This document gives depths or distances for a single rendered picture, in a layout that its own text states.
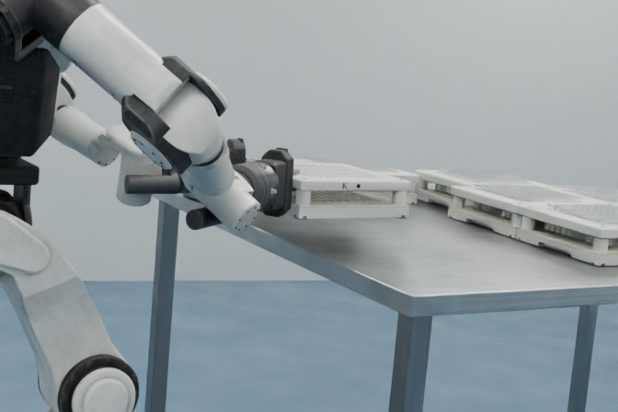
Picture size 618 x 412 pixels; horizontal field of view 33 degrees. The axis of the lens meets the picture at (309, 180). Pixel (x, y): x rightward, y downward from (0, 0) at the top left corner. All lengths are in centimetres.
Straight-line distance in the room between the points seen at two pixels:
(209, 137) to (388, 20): 405
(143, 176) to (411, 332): 58
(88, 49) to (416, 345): 67
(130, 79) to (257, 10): 379
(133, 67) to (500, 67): 448
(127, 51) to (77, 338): 58
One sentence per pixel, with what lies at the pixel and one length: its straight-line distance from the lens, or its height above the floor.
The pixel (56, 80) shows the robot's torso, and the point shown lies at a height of 114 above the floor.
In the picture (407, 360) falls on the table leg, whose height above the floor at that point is 76.
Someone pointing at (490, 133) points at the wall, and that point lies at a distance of 584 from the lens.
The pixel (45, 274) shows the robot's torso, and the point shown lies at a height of 82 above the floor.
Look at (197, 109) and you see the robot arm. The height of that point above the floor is 112.
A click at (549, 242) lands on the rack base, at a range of 212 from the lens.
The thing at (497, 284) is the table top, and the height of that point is 87.
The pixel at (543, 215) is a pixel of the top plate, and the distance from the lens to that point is 213.
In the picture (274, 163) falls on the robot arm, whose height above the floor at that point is 102.
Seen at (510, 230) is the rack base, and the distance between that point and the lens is 222.
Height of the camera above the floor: 123
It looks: 8 degrees down
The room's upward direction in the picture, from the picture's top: 5 degrees clockwise
